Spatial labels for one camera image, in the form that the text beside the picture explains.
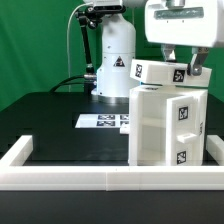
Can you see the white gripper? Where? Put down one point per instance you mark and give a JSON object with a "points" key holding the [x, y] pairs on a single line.
{"points": [[198, 23]]}

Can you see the white block with markers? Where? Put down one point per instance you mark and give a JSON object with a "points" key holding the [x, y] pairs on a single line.
{"points": [[167, 73]]}

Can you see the white cabinet body box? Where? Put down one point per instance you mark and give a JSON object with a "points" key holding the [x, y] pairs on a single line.
{"points": [[147, 120]]}

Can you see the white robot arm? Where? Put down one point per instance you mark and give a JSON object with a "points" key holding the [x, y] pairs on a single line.
{"points": [[118, 48]]}

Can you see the white flat marker plate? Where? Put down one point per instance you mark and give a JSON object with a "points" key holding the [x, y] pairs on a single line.
{"points": [[102, 120]]}

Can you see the black camera on mount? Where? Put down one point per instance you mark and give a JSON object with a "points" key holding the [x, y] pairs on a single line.
{"points": [[113, 9]]}

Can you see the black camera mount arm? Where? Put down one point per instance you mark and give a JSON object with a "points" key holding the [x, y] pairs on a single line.
{"points": [[87, 20]]}

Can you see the white U-shaped border frame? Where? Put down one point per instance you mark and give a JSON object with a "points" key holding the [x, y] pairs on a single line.
{"points": [[16, 175]]}

